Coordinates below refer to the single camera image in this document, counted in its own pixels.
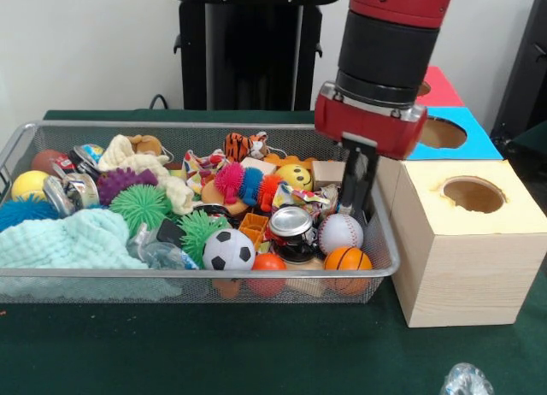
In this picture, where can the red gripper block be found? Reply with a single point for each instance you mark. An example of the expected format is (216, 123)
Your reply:
(372, 130)

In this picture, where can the orange basketball toy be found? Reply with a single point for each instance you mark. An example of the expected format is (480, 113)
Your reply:
(347, 258)

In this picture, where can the silver soda can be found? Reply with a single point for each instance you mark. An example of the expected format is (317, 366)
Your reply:
(292, 224)

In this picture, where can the bottle with blue label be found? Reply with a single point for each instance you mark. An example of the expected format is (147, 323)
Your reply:
(468, 380)

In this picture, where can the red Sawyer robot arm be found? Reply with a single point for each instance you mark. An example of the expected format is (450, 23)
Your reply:
(389, 44)

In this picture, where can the wooden box with three holes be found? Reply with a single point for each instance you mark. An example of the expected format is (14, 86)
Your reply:
(461, 275)

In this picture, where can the silver mesh bin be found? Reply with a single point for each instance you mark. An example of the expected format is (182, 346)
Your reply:
(128, 272)

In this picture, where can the white baseball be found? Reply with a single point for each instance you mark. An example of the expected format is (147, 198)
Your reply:
(340, 232)

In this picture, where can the yellow smiley face ball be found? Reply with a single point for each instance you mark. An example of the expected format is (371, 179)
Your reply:
(295, 177)

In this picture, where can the red rubber ball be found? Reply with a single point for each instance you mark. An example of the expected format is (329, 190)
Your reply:
(269, 262)

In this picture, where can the orange tiger plush toy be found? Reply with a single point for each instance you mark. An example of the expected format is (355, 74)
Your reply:
(245, 145)

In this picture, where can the black and white soccer ball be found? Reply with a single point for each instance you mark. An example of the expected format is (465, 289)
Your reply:
(228, 249)

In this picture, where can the green spiky ball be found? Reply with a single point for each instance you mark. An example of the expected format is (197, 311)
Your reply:
(196, 234)
(141, 204)

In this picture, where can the black flat panel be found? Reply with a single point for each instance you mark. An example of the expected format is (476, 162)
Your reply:
(530, 70)

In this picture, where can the mint green cloth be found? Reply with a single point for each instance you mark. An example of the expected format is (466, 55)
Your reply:
(64, 241)

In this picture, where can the plain yellow ball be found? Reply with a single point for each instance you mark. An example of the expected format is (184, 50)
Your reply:
(30, 185)

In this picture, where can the blue spiky ball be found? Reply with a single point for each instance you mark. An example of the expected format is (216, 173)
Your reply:
(23, 213)

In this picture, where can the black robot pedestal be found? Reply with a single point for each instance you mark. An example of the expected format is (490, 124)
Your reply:
(252, 70)

